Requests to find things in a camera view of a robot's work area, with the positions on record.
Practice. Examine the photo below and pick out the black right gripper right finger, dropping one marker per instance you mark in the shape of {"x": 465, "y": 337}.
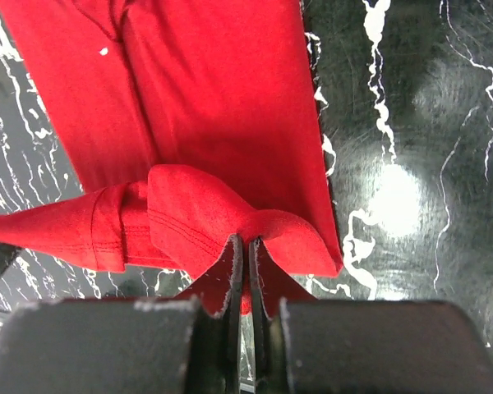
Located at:
{"x": 306, "y": 345}

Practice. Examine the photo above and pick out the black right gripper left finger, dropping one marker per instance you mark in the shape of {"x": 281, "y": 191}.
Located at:
{"x": 189, "y": 344}

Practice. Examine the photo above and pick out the dark red t shirt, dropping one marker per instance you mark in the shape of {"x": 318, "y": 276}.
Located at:
{"x": 186, "y": 122}

